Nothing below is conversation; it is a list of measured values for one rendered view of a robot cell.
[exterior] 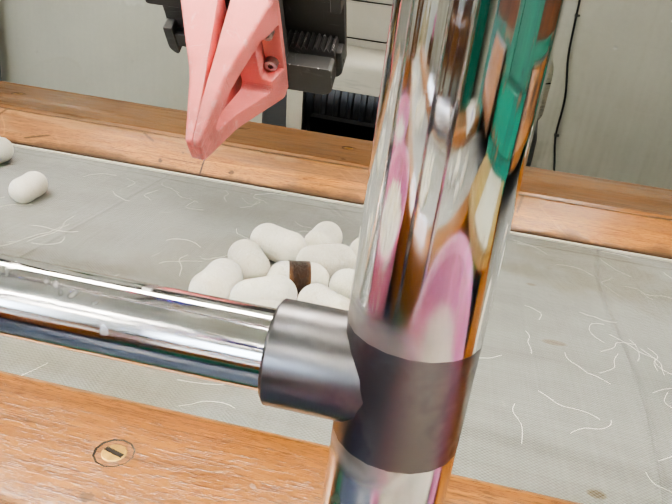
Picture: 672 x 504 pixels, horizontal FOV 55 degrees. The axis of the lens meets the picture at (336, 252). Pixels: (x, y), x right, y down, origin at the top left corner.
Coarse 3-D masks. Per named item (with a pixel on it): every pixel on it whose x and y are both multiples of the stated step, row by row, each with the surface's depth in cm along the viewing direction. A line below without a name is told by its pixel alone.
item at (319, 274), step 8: (280, 264) 34; (288, 264) 34; (312, 264) 34; (272, 272) 34; (280, 272) 34; (288, 272) 34; (312, 272) 34; (320, 272) 34; (312, 280) 34; (320, 280) 34; (328, 280) 35
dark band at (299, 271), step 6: (294, 264) 34; (300, 264) 34; (306, 264) 34; (294, 270) 34; (300, 270) 34; (306, 270) 34; (294, 276) 34; (300, 276) 34; (306, 276) 34; (294, 282) 34; (300, 282) 34; (306, 282) 34; (300, 288) 34
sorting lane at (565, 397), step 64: (0, 192) 44; (64, 192) 45; (128, 192) 46; (192, 192) 48; (256, 192) 50; (64, 256) 36; (128, 256) 37; (192, 256) 38; (512, 256) 44; (576, 256) 45; (640, 256) 46; (512, 320) 35; (576, 320) 36; (640, 320) 37; (64, 384) 26; (128, 384) 26; (192, 384) 27; (512, 384) 30; (576, 384) 30; (640, 384) 31; (512, 448) 25; (576, 448) 26; (640, 448) 26
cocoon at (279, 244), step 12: (264, 228) 38; (276, 228) 38; (252, 240) 38; (264, 240) 38; (276, 240) 37; (288, 240) 37; (300, 240) 37; (264, 252) 38; (276, 252) 37; (288, 252) 37
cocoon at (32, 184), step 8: (24, 176) 42; (32, 176) 42; (40, 176) 43; (16, 184) 41; (24, 184) 41; (32, 184) 42; (40, 184) 43; (16, 192) 41; (24, 192) 41; (32, 192) 42; (40, 192) 43; (16, 200) 42; (24, 200) 42; (32, 200) 42
